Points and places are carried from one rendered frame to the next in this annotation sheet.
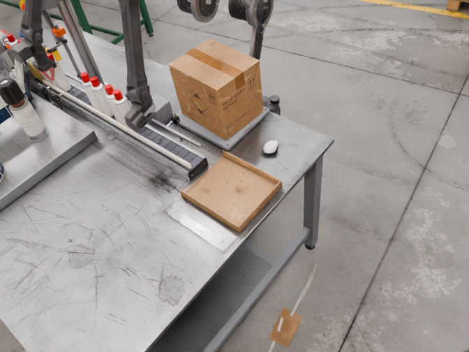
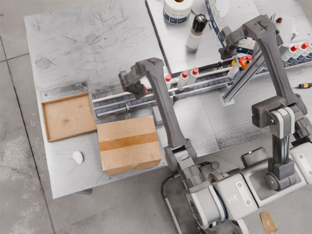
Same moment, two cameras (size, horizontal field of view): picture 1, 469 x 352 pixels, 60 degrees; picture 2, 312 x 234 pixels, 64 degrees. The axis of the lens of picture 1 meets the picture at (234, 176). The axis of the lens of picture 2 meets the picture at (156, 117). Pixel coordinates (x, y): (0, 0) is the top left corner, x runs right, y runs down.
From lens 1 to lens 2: 1.69 m
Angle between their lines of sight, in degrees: 49
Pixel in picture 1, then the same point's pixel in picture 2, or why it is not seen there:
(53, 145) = (175, 50)
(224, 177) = (81, 120)
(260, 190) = (56, 130)
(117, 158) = (144, 79)
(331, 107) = not seen: outside the picture
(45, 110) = (216, 56)
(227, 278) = not seen: hidden behind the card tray
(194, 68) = (133, 126)
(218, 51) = (139, 152)
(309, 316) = not seen: hidden behind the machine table
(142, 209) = (96, 73)
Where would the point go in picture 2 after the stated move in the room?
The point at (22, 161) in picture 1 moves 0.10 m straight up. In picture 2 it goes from (173, 33) to (175, 23)
